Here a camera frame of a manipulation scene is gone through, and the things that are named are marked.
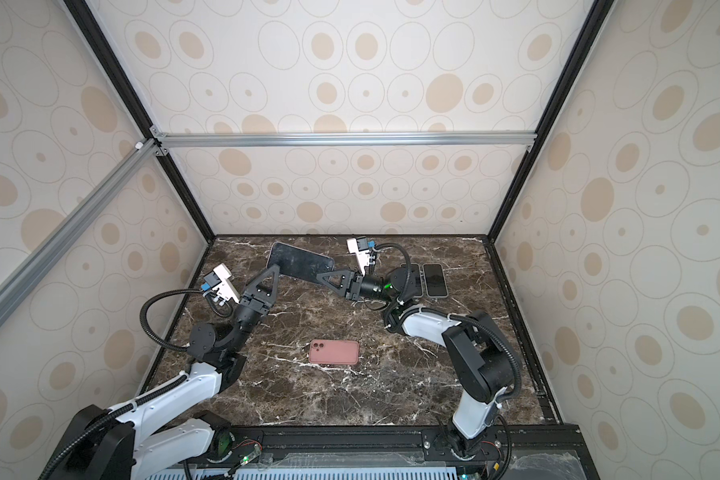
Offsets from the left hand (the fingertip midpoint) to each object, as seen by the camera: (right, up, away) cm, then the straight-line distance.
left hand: (283, 270), depth 63 cm
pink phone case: (+8, -25, +28) cm, 39 cm away
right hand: (+7, -4, +6) cm, 10 cm away
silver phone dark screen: (+28, -4, +1) cm, 28 cm away
